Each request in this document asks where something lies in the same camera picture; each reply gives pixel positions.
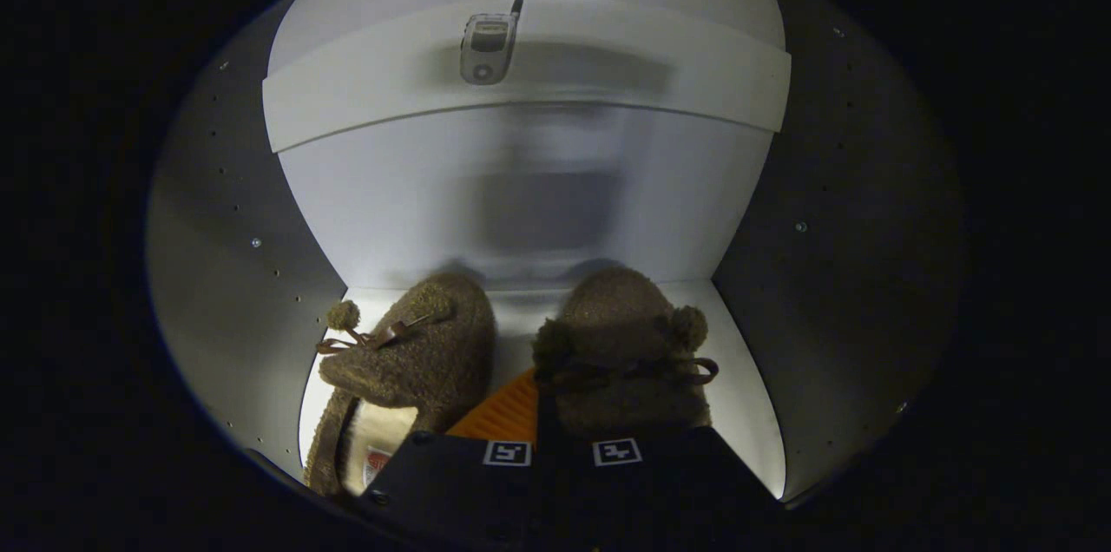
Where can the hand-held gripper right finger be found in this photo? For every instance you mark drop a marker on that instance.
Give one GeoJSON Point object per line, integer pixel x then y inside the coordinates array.
{"type": "Point", "coordinates": [677, 482]}

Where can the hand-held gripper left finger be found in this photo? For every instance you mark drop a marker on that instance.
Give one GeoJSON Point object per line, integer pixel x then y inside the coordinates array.
{"type": "Point", "coordinates": [451, 482]}

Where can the brown fuzzy slipper shoe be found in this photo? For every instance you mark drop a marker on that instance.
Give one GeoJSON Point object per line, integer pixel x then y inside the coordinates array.
{"type": "Point", "coordinates": [434, 352]}
{"type": "Point", "coordinates": [616, 318]}

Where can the grey shoe cabinet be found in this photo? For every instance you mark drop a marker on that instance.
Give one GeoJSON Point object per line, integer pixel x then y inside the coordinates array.
{"type": "Point", "coordinates": [521, 205]}

